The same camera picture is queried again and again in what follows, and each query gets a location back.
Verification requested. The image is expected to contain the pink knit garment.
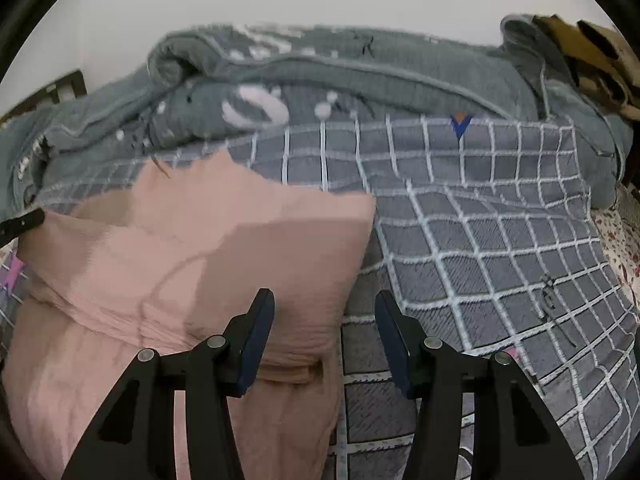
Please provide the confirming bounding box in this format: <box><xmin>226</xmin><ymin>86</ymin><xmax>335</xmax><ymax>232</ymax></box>
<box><xmin>0</xmin><ymin>152</ymin><xmax>377</xmax><ymax>480</ymax></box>

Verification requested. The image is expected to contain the grey checked star blanket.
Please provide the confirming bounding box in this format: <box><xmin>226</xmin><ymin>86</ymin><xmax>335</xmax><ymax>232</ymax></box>
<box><xmin>0</xmin><ymin>114</ymin><xmax>640</xmax><ymax>480</ymax></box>

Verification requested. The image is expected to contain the brown cloth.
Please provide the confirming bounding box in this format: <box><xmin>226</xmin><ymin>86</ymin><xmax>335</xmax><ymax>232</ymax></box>
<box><xmin>532</xmin><ymin>14</ymin><xmax>640</xmax><ymax>121</ymax></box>

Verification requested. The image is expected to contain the grey-green printed quilt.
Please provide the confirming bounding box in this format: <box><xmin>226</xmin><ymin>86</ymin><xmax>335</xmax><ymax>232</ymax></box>
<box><xmin>0</xmin><ymin>15</ymin><xmax>636</xmax><ymax>211</ymax></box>

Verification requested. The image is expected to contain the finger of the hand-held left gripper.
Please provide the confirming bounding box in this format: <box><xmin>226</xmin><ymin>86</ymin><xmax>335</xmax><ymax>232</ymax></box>
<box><xmin>0</xmin><ymin>209</ymin><xmax>46</xmax><ymax>247</ymax></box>

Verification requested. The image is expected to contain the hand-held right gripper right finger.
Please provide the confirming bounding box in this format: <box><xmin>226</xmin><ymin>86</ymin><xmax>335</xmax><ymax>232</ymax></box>
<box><xmin>374</xmin><ymin>290</ymin><xmax>583</xmax><ymax>480</ymax></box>

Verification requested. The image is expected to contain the dark wooden bed headboard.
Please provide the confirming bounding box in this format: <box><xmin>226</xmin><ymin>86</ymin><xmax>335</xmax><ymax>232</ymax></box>
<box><xmin>0</xmin><ymin>70</ymin><xmax>88</xmax><ymax>126</ymax></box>

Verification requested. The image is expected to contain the floral bed sheet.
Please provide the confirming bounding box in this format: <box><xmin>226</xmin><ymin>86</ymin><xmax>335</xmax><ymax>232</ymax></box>
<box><xmin>592</xmin><ymin>182</ymin><xmax>640</xmax><ymax>311</ymax></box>

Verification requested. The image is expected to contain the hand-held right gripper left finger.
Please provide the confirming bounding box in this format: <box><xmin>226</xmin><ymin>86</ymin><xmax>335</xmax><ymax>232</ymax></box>
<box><xmin>61</xmin><ymin>287</ymin><xmax>276</xmax><ymax>480</ymax></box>

